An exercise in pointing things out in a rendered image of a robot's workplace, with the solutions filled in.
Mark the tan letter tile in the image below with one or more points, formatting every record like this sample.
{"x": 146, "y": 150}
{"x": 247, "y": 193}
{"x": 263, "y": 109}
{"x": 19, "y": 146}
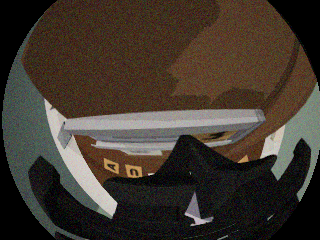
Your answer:
{"x": 111, "y": 165}
{"x": 244, "y": 160}

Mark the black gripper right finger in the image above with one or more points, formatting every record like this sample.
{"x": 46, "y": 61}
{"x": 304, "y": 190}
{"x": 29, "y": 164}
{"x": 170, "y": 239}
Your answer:
{"x": 218, "y": 177}

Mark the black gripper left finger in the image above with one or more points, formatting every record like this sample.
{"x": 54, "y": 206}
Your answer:
{"x": 170, "y": 185}

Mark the white paper ticket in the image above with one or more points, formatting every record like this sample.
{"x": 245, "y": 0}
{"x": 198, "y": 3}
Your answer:
{"x": 149, "y": 153}

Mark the brown square tile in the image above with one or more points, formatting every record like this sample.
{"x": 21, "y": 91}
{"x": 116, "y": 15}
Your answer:
{"x": 214, "y": 136}
{"x": 134, "y": 170}

